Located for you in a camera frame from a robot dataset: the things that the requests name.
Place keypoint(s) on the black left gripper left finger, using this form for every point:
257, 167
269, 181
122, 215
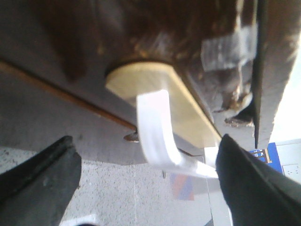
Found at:
38, 191

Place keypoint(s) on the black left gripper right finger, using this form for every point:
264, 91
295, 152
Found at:
256, 194

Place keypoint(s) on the white strap drawer handle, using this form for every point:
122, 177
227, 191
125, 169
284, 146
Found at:
157, 140

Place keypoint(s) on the blue box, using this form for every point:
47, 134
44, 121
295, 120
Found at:
269, 156

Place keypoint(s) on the clear adhesive tape piece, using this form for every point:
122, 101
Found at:
231, 50

